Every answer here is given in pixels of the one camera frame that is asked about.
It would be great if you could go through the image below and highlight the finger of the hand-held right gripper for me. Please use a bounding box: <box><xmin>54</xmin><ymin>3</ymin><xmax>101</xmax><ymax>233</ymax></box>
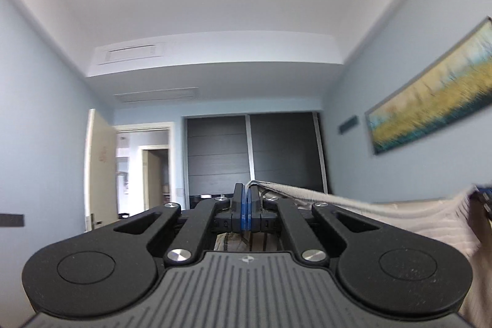
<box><xmin>470</xmin><ymin>185</ymin><xmax>492</xmax><ymax>236</ymax></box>

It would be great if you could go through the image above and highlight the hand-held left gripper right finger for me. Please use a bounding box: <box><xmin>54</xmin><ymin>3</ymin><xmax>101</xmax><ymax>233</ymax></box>
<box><xmin>246</xmin><ymin>185</ymin><xmax>379</xmax><ymax>267</ymax></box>

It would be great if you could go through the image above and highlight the cream room door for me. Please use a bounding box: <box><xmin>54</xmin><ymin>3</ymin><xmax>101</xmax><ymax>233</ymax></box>
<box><xmin>85</xmin><ymin>108</ymin><xmax>118</xmax><ymax>232</ymax></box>

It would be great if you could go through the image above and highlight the white door frame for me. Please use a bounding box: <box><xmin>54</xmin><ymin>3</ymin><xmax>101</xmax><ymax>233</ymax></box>
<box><xmin>111</xmin><ymin>121</ymin><xmax>175</xmax><ymax>215</ymax></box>

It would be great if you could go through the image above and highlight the dark sliding wardrobe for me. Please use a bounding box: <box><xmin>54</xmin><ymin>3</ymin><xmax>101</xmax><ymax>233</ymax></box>
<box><xmin>182</xmin><ymin>112</ymin><xmax>329</xmax><ymax>209</ymax></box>

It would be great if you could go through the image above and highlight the small dark wall plaque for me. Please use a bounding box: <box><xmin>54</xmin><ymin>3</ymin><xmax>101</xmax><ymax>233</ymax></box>
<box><xmin>337</xmin><ymin>115</ymin><xmax>359</xmax><ymax>135</ymax></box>

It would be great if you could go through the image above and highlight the brown striped shirt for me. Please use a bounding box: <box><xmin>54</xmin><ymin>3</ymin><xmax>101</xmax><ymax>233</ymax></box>
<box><xmin>213</xmin><ymin>180</ymin><xmax>492</xmax><ymax>328</ymax></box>

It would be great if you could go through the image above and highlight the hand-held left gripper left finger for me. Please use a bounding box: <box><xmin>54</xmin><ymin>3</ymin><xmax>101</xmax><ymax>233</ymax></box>
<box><xmin>113</xmin><ymin>183</ymin><xmax>245</xmax><ymax>267</ymax></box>

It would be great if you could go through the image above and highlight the framed landscape painting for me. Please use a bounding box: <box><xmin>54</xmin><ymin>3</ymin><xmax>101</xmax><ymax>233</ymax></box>
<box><xmin>364</xmin><ymin>16</ymin><xmax>492</xmax><ymax>156</ymax></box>

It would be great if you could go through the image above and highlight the ceiling air vent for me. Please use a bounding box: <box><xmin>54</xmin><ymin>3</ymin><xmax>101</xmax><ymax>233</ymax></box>
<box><xmin>94</xmin><ymin>42</ymin><xmax>166</xmax><ymax>65</ymax></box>
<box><xmin>114</xmin><ymin>88</ymin><xmax>200</xmax><ymax>103</ymax></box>

